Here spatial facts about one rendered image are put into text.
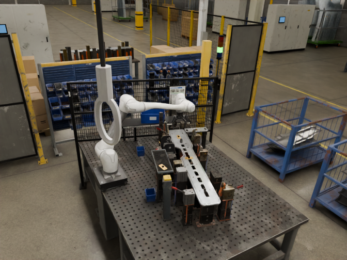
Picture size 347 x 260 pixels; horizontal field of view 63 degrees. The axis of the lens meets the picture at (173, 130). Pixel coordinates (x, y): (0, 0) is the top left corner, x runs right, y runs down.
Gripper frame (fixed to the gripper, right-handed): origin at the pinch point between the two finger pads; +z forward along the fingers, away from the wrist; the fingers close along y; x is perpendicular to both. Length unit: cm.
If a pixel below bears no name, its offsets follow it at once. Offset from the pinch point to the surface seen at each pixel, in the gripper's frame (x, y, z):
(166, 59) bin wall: 226, 29, -24
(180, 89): 55, 14, -27
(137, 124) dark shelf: 37, -45, 10
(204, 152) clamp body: -42.9, 17.8, 10.0
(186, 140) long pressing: -9.5, 6.7, 13.2
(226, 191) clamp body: -109, 16, 8
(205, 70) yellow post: 59, 48, -49
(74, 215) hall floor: -2, -131, 113
